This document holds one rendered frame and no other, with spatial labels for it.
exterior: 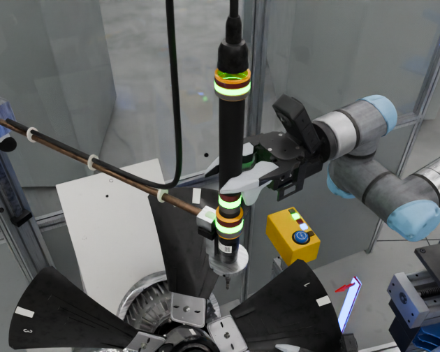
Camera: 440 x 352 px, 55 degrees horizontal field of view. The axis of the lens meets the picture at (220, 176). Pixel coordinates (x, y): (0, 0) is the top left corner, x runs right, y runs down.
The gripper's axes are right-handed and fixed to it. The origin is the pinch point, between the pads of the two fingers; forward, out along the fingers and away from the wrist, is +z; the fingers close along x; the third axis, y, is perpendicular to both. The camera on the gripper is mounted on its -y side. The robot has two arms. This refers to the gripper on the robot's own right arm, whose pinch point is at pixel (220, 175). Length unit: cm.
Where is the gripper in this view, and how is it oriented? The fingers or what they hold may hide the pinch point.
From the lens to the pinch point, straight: 60.3
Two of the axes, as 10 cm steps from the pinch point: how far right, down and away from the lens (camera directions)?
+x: -5.5, -5.5, 6.2
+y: 0.0, 7.5, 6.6
